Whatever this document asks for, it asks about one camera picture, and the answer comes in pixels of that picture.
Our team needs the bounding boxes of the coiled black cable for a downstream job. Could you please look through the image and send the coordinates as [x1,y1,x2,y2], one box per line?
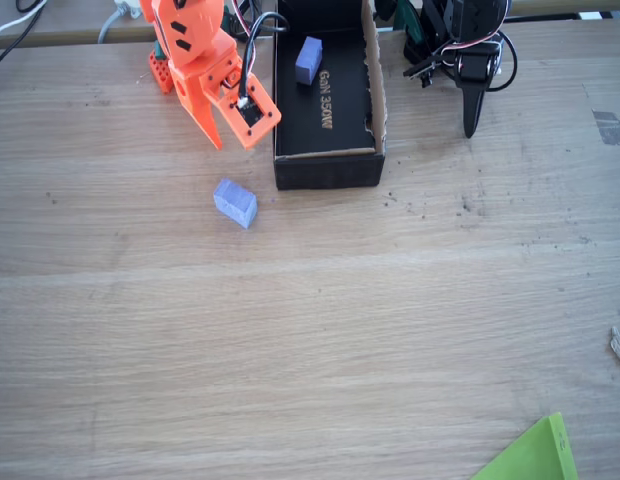
[228,0,265,41]

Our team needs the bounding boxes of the grey cable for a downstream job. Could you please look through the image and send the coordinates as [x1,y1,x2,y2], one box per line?
[98,8,124,45]

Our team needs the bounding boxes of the thin black cable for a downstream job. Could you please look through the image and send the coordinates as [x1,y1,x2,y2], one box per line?
[0,0,46,72]

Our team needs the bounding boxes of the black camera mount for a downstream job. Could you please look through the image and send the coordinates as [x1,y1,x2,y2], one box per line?
[402,57,437,90]

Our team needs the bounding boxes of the black looped cable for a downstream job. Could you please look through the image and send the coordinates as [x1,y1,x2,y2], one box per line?
[487,30,520,95]

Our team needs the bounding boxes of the white cable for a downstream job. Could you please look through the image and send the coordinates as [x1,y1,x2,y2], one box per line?
[0,0,50,44]

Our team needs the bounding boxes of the white red servo wire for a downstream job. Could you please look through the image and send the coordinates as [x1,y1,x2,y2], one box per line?
[429,30,506,65]
[220,0,252,40]

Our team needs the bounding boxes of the purple foam block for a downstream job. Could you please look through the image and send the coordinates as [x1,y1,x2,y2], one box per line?
[294,35,325,86]
[212,178,259,231]

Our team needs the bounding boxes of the black cardboard box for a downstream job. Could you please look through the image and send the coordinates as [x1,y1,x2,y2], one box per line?
[272,0,389,192]

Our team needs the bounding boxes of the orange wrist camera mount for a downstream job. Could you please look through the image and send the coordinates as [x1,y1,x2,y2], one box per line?
[204,74,283,151]

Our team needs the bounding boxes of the green paper sheet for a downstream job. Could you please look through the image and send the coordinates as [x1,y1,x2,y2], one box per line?
[469,411,580,480]

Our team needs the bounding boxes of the white power adapter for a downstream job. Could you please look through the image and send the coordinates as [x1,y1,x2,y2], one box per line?
[113,0,152,20]

